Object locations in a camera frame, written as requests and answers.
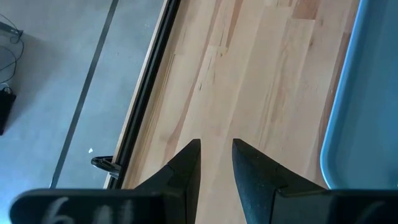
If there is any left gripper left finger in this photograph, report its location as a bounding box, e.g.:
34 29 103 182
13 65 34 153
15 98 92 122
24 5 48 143
133 138 202 224

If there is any blue plastic tray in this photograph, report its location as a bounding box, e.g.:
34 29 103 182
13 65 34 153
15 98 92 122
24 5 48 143
319 0 398 191

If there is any black frame bracket hook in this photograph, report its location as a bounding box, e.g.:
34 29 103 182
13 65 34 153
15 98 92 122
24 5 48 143
90 155 123 180

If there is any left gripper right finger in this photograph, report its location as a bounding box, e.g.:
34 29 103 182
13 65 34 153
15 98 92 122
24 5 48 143
231 138 328 224

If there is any black power adapter box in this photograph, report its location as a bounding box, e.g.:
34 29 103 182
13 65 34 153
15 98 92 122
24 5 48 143
0 88 17 137

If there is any black floor cable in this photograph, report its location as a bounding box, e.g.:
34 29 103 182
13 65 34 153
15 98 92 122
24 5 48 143
0 14 25 86

